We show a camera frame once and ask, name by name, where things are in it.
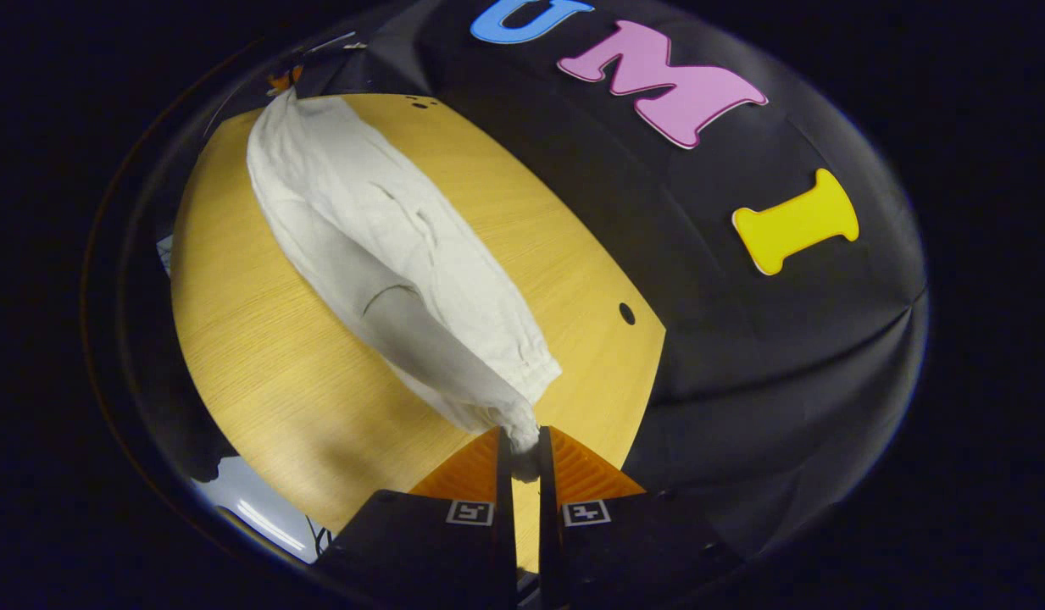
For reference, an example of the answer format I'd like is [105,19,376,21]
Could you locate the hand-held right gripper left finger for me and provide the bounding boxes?
[317,426,518,610]

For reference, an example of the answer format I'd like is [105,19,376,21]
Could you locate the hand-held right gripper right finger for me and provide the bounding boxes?
[537,426,743,610]

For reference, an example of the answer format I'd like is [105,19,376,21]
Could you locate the white jeans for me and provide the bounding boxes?
[246,87,564,484]

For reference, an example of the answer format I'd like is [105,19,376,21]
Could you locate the black backdrop cloth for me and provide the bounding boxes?
[208,0,930,564]

